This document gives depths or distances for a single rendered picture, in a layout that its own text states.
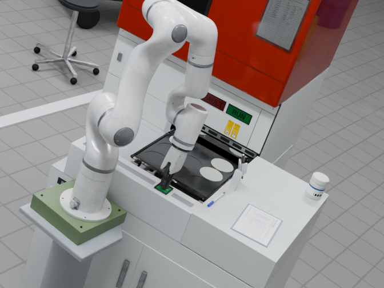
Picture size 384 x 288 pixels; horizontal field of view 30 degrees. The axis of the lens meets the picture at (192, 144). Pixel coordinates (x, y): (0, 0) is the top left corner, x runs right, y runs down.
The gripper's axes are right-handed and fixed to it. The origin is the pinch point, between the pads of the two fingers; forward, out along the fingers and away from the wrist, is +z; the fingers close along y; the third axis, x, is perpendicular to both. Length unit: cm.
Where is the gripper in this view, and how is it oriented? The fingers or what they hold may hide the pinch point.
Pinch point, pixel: (165, 182)
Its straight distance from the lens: 266.0
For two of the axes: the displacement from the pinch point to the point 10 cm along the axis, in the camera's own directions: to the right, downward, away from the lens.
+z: -3.9, 8.7, 2.9
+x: 8.4, 4.7, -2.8
